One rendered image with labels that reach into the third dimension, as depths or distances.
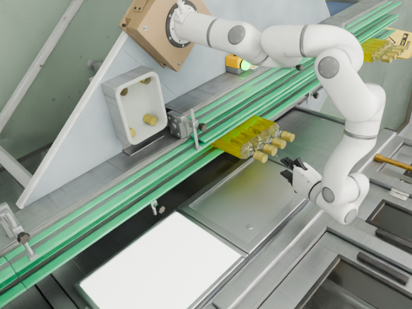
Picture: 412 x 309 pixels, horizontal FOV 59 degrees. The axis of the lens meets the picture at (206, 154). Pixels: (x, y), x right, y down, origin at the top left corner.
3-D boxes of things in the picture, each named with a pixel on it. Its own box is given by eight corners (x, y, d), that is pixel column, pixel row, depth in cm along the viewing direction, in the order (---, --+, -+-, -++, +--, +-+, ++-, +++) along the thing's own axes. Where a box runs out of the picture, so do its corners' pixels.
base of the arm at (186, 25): (159, 16, 115) (194, 26, 106) (182, -12, 117) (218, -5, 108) (179, 51, 127) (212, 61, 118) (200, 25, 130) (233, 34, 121)
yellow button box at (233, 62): (225, 71, 162) (238, 74, 157) (224, 54, 157) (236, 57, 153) (235, 65, 165) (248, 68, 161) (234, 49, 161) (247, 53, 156)
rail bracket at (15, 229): (2, 232, 109) (32, 273, 95) (-25, 190, 100) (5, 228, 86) (17, 223, 112) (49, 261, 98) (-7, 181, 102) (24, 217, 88)
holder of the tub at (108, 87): (121, 151, 135) (132, 158, 130) (100, 83, 119) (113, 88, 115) (156, 130, 144) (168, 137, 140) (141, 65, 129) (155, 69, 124)
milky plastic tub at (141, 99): (118, 140, 132) (131, 148, 126) (100, 83, 119) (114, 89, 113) (154, 119, 141) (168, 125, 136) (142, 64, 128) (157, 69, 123)
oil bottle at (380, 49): (343, 54, 209) (392, 62, 192) (343, 44, 206) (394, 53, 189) (347, 51, 213) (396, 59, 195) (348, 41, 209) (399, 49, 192)
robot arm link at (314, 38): (296, 25, 91) (355, 24, 83) (316, 22, 101) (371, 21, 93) (293, 80, 96) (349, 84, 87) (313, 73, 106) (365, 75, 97)
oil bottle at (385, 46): (347, 51, 213) (396, 59, 195) (348, 41, 209) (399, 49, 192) (352, 48, 216) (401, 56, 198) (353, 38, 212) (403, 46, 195)
